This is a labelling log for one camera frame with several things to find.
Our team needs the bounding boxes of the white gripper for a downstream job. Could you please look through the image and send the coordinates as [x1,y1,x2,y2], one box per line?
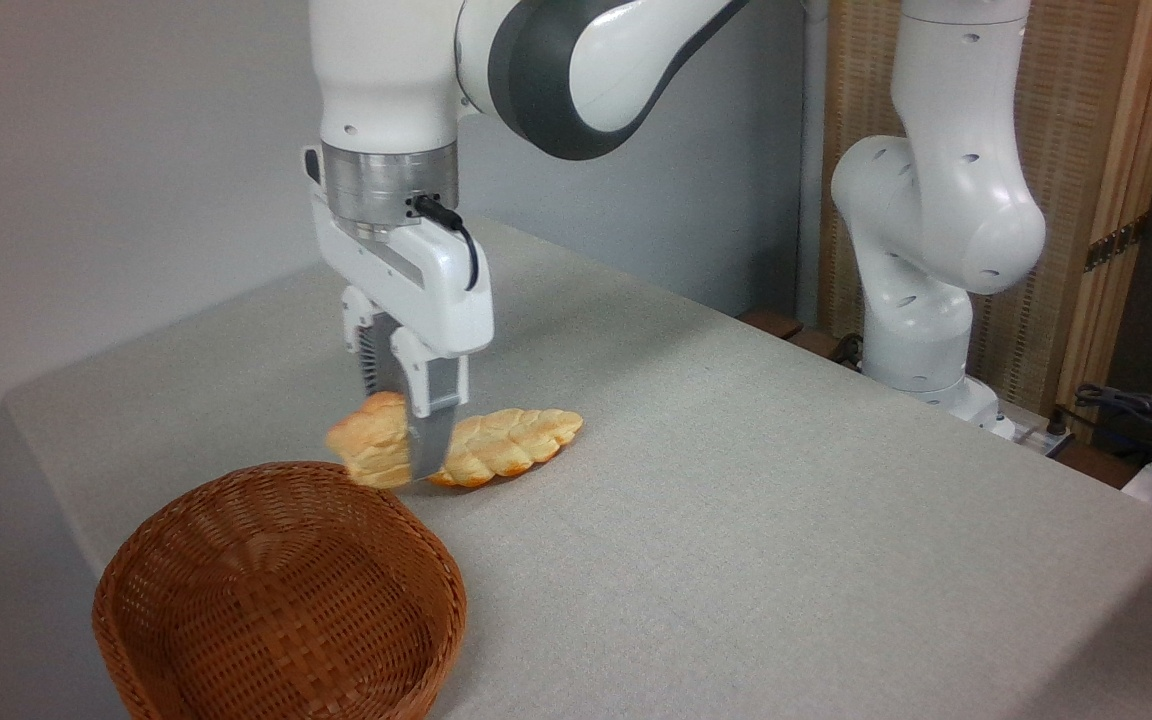
[301,145,495,483]

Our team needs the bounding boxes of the round orange bread roll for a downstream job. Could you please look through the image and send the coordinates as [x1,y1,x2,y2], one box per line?
[325,391,414,490]

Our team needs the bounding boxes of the long braided bread loaf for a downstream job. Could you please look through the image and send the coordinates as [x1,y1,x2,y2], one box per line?
[429,407,584,489]

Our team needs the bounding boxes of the brown wicker basket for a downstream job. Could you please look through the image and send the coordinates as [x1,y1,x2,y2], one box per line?
[92,461,469,720]

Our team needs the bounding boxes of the metal screen hinge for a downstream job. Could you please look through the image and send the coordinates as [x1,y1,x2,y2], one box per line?
[1084,213,1151,273]

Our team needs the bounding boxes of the wooden bamboo folding screen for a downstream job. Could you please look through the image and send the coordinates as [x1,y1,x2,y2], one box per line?
[820,0,1152,421]

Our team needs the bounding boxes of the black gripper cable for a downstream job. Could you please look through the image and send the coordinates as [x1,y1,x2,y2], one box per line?
[412,194,482,293]

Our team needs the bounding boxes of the bundle of black cables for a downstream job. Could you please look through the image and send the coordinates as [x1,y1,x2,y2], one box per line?
[1072,384,1152,473]

